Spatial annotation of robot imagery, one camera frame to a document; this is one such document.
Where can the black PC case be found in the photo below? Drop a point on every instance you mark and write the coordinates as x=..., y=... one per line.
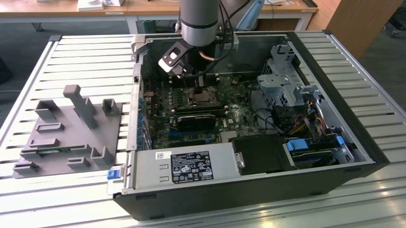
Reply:
x=221, y=204

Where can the hard disk in blue carrier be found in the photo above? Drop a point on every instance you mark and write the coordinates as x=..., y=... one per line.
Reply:
x=296, y=144

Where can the blue case latch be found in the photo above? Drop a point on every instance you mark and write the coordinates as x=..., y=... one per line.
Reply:
x=114, y=174
x=339, y=140

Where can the black graphics card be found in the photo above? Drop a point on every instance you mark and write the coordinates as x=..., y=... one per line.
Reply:
x=195, y=123

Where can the wooden desk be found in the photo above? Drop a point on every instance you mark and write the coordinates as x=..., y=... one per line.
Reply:
x=157, y=12

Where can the green RAM stick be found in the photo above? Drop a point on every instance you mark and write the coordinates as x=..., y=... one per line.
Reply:
x=62, y=150

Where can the silver metal drive cage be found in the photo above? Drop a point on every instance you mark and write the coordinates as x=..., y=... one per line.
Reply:
x=272, y=80

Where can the silver power supply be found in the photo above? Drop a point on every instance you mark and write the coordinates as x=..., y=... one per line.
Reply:
x=145, y=166

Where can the plain white box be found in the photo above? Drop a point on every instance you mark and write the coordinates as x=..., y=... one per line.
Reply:
x=89, y=6

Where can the grey parts rack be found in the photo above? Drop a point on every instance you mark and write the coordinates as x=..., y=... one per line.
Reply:
x=72, y=137

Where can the silver CPU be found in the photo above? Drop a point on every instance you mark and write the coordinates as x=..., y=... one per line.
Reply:
x=204, y=97

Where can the black chair base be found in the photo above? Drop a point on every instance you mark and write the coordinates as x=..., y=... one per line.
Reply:
x=398, y=22

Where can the black plastic shroud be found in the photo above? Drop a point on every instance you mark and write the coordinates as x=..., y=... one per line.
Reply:
x=259, y=154

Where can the round coin battery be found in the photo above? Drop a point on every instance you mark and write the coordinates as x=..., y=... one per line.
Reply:
x=233, y=81

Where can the silver chipset heatsink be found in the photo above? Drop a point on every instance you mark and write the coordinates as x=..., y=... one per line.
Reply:
x=228, y=135

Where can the white box with black print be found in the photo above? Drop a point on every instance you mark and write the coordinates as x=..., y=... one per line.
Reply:
x=114, y=2

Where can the wooden cabinet panel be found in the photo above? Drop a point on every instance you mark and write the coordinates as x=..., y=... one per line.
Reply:
x=357, y=23

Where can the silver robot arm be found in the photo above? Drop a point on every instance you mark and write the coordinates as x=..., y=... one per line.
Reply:
x=199, y=19

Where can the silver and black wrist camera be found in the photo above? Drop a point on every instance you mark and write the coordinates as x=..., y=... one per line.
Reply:
x=172, y=57

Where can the green motherboard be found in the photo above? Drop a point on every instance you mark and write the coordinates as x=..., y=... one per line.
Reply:
x=244, y=111

